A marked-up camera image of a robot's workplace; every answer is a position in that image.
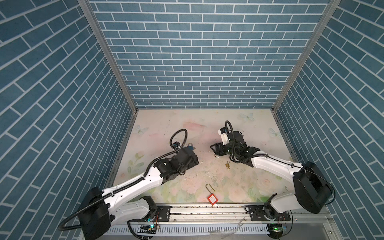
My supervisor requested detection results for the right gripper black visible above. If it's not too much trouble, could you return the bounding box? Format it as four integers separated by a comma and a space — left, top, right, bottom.
209, 141, 239, 158

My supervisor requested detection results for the red padlock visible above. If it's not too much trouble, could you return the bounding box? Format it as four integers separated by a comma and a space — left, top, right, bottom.
206, 184, 219, 206

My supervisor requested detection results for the blue padlock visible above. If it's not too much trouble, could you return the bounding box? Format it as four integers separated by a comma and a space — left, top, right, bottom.
188, 143, 196, 150

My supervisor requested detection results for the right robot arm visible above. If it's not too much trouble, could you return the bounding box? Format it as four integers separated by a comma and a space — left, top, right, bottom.
210, 128, 336, 220

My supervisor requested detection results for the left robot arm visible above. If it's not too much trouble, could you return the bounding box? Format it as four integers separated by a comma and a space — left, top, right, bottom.
78, 147, 199, 240

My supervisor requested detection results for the left controller board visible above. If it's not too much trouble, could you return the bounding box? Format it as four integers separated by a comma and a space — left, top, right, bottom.
138, 225, 158, 235

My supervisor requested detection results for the controller board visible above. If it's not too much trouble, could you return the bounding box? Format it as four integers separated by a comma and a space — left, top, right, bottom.
138, 225, 158, 235
267, 224, 286, 240

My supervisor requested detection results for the right controller board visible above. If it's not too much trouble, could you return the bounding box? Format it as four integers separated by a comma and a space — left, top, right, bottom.
267, 224, 286, 240

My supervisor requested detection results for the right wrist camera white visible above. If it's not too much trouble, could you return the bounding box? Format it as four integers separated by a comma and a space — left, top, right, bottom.
218, 127, 230, 145

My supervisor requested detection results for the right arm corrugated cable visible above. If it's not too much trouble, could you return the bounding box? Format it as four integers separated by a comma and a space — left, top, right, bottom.
224, 120, 336, 206

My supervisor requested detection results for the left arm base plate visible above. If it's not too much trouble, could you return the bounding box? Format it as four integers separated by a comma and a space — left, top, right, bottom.
131, 205, 171, 223

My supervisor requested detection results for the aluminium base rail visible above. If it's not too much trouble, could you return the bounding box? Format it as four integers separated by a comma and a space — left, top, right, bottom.
102, 203, 342, 240

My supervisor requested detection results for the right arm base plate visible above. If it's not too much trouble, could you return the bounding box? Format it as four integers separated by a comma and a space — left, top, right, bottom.
245, 205, 291, 222

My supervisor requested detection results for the left corner aluminium post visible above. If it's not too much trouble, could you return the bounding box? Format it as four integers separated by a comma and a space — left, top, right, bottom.
78, 0, 138, 115

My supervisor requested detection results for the corner aluminium post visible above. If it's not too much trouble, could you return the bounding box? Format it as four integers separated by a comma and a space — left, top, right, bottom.
272, 0, 341, 117
78, 0, 138, 115

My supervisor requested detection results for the right corner aluminium post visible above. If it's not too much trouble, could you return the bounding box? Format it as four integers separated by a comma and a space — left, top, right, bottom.
272, 0, 341, 117

